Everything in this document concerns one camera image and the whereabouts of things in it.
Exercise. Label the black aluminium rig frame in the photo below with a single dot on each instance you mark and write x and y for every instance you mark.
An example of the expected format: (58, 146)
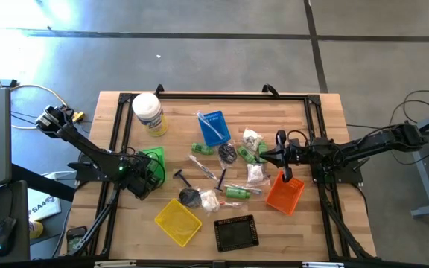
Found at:
(237, 96)

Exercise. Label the black handheld device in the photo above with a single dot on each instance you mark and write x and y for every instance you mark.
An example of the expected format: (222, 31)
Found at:
(76, 240)

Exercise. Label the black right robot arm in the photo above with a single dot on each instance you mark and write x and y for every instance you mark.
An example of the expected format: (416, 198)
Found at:
(367, 143)

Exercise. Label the wrapped red white toothbrush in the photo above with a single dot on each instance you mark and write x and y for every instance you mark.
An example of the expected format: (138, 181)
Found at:
(231, 204)

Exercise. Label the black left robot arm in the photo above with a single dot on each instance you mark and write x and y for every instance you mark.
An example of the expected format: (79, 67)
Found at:
(88, 149)

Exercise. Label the black computer mouse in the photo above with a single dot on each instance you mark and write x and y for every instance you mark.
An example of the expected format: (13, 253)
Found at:
(4, 236)

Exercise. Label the dark desk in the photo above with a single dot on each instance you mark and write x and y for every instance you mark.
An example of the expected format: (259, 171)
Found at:
(21, 208)

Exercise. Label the white printed booklet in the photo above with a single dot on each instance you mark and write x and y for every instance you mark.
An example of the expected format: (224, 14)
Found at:
(43, 206)

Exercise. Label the orange plastic basket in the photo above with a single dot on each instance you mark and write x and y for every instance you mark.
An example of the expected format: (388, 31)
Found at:
(285, 199)

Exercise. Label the blue plastic basket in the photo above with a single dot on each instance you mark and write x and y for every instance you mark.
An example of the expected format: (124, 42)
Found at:
(209, 137)

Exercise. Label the bag of cotton swabs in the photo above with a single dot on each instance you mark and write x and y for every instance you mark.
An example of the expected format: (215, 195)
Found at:
(255, 173)

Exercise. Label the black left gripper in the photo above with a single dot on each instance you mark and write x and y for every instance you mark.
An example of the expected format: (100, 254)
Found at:
(138, 178)

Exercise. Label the grey metal table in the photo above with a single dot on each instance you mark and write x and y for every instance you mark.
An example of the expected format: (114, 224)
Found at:
(421, 175)

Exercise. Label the white printed plastic bag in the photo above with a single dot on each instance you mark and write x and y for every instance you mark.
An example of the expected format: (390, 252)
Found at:
(251, 137)

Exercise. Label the black disposable razor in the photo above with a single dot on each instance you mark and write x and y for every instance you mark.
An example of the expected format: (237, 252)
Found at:
(182, 178)

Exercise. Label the yellow plastic basket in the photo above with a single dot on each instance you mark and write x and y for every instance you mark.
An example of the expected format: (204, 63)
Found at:
(178, 222)

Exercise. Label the black metal beam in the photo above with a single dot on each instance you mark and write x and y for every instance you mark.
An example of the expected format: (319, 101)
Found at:
(43, 182)

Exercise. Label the bagged white cotton pads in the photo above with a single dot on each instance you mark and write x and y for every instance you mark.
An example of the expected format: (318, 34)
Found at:
(210, 201)

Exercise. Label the yellow disinfecting wipes canister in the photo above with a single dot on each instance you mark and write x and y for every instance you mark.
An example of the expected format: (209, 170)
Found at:
(146, 108)

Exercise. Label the green shampoo bottle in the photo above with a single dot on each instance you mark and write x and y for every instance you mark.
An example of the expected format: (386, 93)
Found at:
(202, 149)
(247, 154)
(238, 193)
(262, 147)

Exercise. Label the green plastic basket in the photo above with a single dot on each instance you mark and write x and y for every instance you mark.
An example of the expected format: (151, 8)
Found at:
(155, 154)

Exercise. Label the black plastic basket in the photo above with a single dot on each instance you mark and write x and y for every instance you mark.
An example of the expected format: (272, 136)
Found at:
(235, 233)

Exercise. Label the silver bracket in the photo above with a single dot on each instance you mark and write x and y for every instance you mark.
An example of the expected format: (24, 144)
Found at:
(322, 265)
(114, 264)

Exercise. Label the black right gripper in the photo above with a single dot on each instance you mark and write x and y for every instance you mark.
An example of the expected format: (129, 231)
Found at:
(300, 154)

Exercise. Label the yellow rounded object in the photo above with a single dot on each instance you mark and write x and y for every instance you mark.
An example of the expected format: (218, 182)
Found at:
(35, 229)

